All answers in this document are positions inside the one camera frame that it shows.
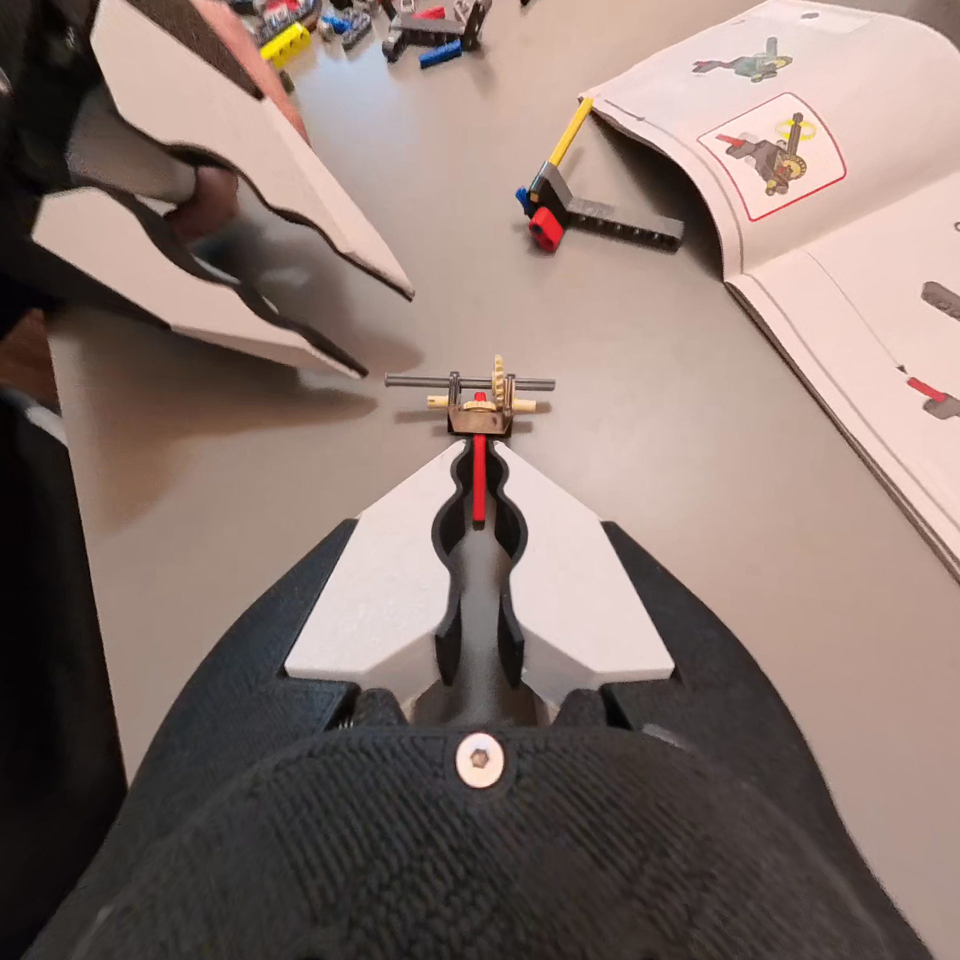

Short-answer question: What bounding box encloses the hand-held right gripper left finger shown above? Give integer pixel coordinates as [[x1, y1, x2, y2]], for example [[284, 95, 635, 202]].
[[283, 438, 465, 714]]

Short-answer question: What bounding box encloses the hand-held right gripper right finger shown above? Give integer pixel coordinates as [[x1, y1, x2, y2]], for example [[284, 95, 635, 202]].
[[491, 438, 678, 714]]

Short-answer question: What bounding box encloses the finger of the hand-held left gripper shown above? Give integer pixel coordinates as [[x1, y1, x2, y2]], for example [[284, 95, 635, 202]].
[[31, 178, 371, 379], [88, 0, 416, 303]]

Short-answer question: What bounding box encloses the pile of lego pieces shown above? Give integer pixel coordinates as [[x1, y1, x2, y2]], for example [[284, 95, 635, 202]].
[[232, 0, 496, 70]]

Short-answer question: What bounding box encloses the tan gear red axle assembly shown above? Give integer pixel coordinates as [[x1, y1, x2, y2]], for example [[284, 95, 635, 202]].
[[384, 354, 558, 526]]

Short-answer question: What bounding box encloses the grey beam yellow axle assembly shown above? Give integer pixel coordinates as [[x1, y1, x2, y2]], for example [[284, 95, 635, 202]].
[[514, 96, 686, 256]]

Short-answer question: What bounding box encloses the open instruction booklet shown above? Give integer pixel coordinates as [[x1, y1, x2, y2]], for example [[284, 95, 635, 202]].
[[579, 0, 960, 585]]

